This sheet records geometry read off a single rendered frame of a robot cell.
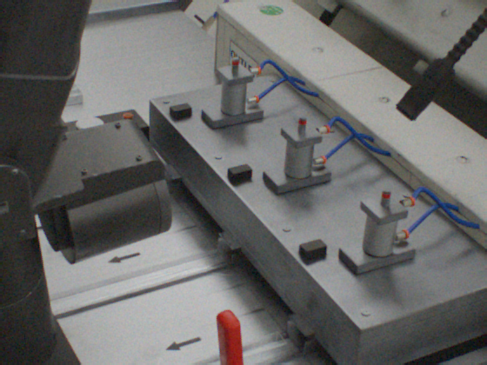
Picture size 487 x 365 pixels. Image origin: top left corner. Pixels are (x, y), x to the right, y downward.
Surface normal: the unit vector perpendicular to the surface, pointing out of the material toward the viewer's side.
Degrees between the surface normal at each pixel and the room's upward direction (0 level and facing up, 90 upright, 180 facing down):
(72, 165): 44
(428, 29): 90
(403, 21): 90
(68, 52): 86
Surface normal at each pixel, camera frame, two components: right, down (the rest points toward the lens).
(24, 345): 0.59, 0.48
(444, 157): 0.05, -0.84
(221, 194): -0.88, 0.22
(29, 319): 0.78, 0.37
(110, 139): 0.15, -0.71
